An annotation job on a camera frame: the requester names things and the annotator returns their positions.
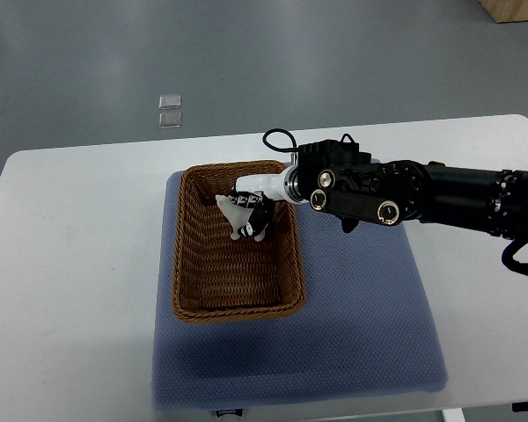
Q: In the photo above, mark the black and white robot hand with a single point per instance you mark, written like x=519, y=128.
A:
x=258, y=193

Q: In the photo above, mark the white bear figurine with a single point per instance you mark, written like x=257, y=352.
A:
x=238, y=218

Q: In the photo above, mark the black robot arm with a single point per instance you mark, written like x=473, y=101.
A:
x=339, y=179

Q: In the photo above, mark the brown wicker basket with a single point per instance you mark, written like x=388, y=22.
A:
x=218, y=279

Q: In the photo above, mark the lower clear floor tile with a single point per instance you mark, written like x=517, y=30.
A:
x=170, y=119

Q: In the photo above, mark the clear floor tile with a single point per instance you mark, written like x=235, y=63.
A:
x=170, y=119
x=169, y=101

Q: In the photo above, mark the upper clear floor tile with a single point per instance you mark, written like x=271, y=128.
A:
x=169, y=101

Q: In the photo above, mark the blue grey padded mat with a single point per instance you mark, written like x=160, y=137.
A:
x=365, y=329

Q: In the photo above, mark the wooden box corner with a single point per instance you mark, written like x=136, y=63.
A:
x=506, y=11

